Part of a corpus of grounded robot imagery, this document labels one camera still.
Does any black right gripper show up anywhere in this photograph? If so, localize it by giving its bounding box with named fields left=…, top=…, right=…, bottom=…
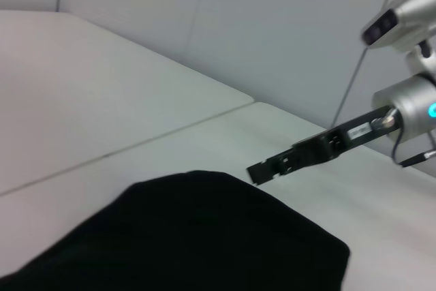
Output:
left=246, top=104, right=398, bottom=187

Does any black t-shirt with white print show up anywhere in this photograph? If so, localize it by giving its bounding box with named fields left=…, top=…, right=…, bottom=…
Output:
left=0, top=169, right=352, bottom=291

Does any right gripper cable silver plug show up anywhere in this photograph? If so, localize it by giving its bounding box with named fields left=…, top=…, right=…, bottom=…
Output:
left=371, top=108, right=436, bottom=169

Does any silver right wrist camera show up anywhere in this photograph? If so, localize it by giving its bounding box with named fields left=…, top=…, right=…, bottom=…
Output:
left=360, top=0, right=436, bottom=77

